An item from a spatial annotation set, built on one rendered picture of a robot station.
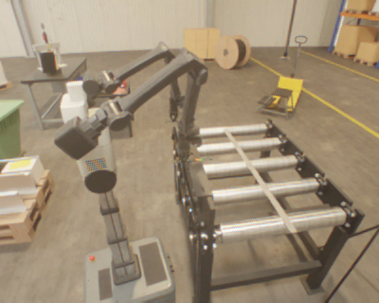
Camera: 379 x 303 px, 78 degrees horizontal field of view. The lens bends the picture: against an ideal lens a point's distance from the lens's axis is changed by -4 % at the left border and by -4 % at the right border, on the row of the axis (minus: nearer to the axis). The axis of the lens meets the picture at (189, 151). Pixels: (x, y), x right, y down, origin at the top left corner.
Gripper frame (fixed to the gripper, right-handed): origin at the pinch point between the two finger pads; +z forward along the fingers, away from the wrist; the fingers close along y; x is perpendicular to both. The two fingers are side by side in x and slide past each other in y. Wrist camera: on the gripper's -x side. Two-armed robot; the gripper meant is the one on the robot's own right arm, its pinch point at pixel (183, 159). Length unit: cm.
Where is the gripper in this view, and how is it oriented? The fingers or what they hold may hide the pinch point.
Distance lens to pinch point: 145.1
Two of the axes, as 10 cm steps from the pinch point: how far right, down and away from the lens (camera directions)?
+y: -1.6, -5.4, 8.3
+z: 0.0, 8.4, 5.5
